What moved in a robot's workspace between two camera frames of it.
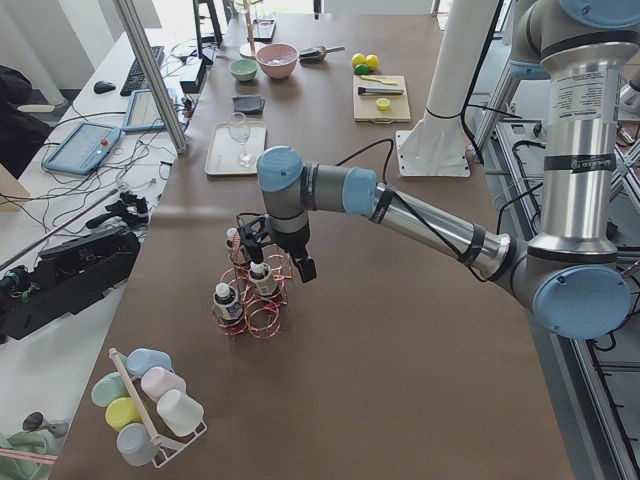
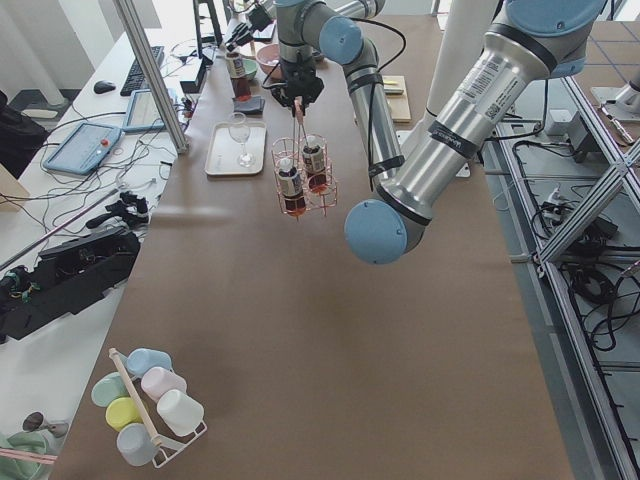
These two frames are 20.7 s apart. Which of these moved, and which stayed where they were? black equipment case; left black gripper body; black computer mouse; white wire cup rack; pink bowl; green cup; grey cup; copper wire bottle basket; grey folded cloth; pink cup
Moved: left black gripper body; copper wire bottle basket
Stayed: grey cup; pink cup; pink bowl; black computer mouse; black equipment case; grey folded cloth; green cup; white wire cup rack
